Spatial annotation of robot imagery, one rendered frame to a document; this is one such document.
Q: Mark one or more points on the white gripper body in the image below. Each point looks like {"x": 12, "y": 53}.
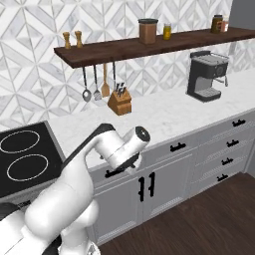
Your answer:
{"x": 134, "y": 166}

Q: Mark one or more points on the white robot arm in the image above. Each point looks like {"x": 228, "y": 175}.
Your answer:
{"x": 63, "y": 199}

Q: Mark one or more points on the grey drawer front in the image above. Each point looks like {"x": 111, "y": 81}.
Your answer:
{"x": 99, "y": 181}
{"x": 209, "y": 166}
{"x": 215, "y": 130}
{"x": 212, "y": 149}
{"x": 159, "y": 153}
{"x": 205, "y": 182}

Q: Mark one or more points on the grey cupboard door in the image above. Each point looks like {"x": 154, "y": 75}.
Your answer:
{"x": 116, "y": 212}
{"x": 172, "y": 186}

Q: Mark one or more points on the wooden knife block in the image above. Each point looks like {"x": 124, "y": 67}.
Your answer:
{"x": 120, "y": 102}

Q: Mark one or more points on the hanging metal slotted spatula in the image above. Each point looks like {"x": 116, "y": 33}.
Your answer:
{"x": 97, "y": 94}

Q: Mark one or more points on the hanging wooden spatula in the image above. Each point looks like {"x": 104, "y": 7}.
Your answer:
{"x": 105, "y": 89}

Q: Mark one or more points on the hanging metal ladle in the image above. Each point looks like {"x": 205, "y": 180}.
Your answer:
{"x": 86, "y": 94}

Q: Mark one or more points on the hanging black tool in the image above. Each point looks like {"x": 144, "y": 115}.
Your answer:
{"x": 114, "y": 74}

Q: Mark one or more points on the black hob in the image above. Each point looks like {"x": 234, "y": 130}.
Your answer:
{"x": 23, "y": 159}

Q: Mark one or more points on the black coffee machine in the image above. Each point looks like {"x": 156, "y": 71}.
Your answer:
{"x": 205, "y": 73}

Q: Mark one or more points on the brown canister with black lid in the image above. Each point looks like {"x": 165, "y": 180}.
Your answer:
{"x": 147, "y": 32}

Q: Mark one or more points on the yellow jar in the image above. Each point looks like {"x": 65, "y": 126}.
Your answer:
{"x": 167, "y": 32}

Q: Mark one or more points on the wooden shaker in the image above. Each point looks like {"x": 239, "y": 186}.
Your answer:
{"x": 66, "y": 40}
{"x": 78, "y": 39}

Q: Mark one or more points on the dark jar with black lid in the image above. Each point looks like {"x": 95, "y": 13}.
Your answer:
{"x": 216, "y": 24}

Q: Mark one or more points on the orange jar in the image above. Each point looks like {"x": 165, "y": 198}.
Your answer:
{"x": 225, "y": 25}

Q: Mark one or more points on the grey tall cabinet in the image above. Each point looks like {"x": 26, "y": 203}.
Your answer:
{"x": 242, "y": 13}

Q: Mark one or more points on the dark wooden wall shelf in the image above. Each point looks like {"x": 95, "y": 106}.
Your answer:
{"x": 132, "y": 50}

